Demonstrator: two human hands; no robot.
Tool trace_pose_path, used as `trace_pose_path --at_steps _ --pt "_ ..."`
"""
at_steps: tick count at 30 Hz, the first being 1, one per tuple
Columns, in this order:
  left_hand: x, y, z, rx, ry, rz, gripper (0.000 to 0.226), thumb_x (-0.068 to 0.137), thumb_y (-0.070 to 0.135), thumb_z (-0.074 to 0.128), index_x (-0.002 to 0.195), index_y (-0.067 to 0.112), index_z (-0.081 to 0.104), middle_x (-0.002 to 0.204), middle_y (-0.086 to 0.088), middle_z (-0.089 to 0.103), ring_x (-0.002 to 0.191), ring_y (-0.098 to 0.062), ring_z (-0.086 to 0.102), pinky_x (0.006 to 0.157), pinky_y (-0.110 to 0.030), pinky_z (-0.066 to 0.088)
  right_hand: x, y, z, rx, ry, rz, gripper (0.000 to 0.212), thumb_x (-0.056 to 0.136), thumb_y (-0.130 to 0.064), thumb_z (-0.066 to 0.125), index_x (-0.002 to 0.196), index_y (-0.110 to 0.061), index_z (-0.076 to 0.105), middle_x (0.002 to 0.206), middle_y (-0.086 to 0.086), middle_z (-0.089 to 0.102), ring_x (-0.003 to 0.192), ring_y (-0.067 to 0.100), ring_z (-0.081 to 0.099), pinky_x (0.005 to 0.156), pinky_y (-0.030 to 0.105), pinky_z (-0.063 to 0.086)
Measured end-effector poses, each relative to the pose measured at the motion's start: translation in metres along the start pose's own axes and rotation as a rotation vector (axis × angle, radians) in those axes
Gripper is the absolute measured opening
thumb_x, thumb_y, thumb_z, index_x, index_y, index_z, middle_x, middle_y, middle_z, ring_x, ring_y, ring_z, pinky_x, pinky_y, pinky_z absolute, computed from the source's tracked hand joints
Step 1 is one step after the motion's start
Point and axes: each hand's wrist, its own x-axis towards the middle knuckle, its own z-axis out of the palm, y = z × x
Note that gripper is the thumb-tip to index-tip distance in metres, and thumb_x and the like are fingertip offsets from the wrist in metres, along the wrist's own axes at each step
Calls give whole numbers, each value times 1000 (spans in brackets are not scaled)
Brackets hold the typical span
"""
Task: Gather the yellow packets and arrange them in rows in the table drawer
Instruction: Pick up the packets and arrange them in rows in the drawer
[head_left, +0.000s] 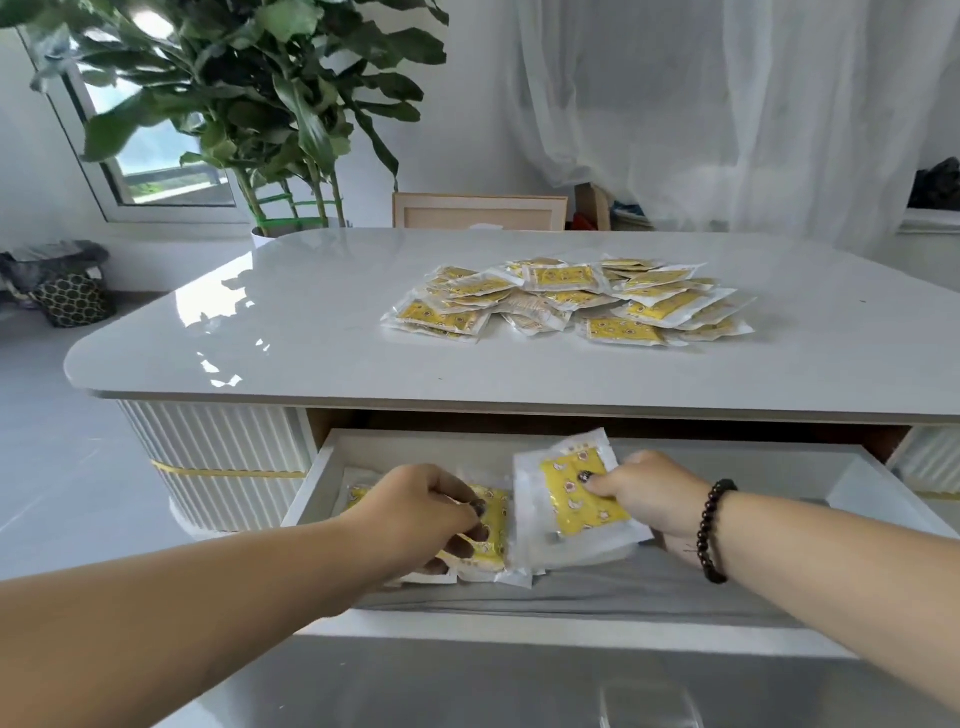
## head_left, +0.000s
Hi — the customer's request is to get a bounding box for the dark patterned basket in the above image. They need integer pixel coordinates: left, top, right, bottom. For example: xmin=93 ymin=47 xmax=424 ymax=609
xmin=29 ymin=273 xmax=114 ymax=329

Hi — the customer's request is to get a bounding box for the person's left forearm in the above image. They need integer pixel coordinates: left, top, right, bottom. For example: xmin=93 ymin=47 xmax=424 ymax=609
xmin=0 ymin=517 xmax=391 ymax=728

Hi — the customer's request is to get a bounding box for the brown cardboard box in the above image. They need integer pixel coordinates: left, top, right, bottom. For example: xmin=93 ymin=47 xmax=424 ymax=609
xmin=573 ymin=182 xmax=613 ymax=232

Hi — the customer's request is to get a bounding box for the white sheer dust cover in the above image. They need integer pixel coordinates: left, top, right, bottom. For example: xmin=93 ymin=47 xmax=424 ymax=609
xmin=509 ymin=0 xmax=960 ymax=253

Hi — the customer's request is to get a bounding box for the white plant pot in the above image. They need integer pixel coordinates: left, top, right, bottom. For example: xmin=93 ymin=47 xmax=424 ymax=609
xmin=249 ymin=217 xmax=350 ymax=253

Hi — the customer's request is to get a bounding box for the person's right forearm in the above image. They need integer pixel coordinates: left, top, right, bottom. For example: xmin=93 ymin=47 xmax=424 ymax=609
xmin=704 ymin=491 xmax=960 ymax=714

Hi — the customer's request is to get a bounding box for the person's left hand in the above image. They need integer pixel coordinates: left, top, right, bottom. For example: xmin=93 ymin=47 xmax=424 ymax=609
xmin=341 ymin=463 xmax=490 ymax=594

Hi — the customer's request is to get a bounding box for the dark bead bracelet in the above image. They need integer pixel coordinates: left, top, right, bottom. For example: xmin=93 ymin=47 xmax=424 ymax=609
xmin=695 ymin=479 xmax=740 ymax=586

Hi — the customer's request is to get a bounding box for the person's right hand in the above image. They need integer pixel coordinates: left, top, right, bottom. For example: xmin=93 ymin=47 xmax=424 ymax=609
xmin=577 ymin=449 xmax=714 ymax=560

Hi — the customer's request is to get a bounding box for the white drawer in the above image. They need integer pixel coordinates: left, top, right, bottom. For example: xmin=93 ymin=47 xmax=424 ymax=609
xmin=149 ymin=428 xmax=960 ymax=728

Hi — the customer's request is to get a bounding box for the black plastic bag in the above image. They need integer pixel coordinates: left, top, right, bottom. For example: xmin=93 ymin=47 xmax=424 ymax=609
xmin=907 ymin=157 xmax=960 ymax=211

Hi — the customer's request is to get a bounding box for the pile of yellow packets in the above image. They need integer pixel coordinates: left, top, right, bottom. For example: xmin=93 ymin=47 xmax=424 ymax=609
xmin=380 ymin=256 xmax=757 ymax=348

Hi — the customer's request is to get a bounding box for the wooden picture frame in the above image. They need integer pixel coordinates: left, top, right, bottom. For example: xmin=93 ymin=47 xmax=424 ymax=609
xmin=392 ymin=192 xmax=569 ymax=232

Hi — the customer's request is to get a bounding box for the large green leafy plant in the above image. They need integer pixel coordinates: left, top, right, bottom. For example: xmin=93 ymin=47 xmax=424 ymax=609
xmin=0 ymin=0 xmax=451 ymax=230

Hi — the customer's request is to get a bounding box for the small white framed window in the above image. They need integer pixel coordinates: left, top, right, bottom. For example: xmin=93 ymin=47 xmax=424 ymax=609
xmin=18 ymin=29 xmax=253 ymax=226

